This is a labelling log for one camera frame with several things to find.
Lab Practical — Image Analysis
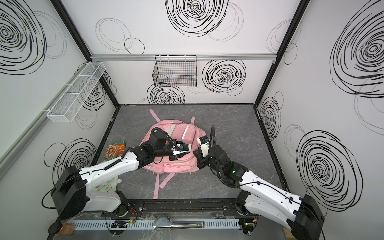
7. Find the pink student backpack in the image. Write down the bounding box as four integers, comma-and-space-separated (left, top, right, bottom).
142, 109, 206, 199

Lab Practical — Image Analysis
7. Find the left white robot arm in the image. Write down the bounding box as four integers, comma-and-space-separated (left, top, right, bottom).
48, 128, 192, 220

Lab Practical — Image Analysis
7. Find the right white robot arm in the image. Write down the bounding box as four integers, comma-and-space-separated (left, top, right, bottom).
194, 127, 325, 240

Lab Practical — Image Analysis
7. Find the green snack packet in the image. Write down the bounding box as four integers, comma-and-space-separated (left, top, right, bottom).
104, 141, 126, 161

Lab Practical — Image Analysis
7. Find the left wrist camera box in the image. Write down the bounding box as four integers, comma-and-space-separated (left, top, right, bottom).
172, 143, 192, 159

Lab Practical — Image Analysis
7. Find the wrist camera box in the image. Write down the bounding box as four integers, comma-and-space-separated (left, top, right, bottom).
172, 143, 192, 159
198, 136, 210, 158

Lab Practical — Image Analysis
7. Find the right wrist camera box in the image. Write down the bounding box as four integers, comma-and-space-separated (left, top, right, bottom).
198, 136, 210, 158

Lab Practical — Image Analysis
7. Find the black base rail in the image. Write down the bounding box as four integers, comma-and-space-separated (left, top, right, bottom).
55, 198, 252, 220

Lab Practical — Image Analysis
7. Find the white slotted cable duct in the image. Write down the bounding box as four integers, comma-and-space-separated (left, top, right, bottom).
67, 218, 241, 231

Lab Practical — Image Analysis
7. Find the black wire basket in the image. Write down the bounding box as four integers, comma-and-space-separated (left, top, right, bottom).
152, 60, 198, 88

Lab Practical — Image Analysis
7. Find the white wire shelf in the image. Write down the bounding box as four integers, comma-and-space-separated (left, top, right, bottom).
47, 62, 106, 123

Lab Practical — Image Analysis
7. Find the aluminium wall rail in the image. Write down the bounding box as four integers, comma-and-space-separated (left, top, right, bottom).
91, 53, 277, 62

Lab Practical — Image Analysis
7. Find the black corner frame post right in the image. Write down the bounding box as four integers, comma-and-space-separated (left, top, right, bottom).
254, 0, 310, 107

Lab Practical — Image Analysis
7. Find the black corner frame post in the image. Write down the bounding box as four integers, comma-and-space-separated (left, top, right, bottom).
254, 0, 310, 107
50, 0, 120, 109

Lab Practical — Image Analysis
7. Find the black corner frame post left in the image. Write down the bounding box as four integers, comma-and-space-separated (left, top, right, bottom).
50, 0, 120, 109

